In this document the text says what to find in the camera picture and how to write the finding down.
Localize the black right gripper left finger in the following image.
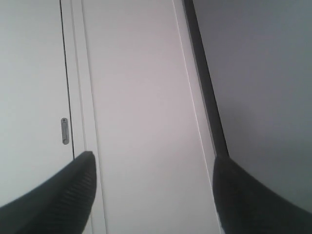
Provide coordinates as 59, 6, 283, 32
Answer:
0, 151, 97, 234

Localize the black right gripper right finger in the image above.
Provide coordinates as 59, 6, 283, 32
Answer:
213, 156, 312, 234

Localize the white cabinet with doors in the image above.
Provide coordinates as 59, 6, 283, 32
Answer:
0, 0, 220, 234

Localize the dark vertical post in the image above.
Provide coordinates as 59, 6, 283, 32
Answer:
182, 0, 229, 157

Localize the metal recessed cabinet handle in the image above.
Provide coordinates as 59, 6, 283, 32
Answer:
60, 118, 69, 145

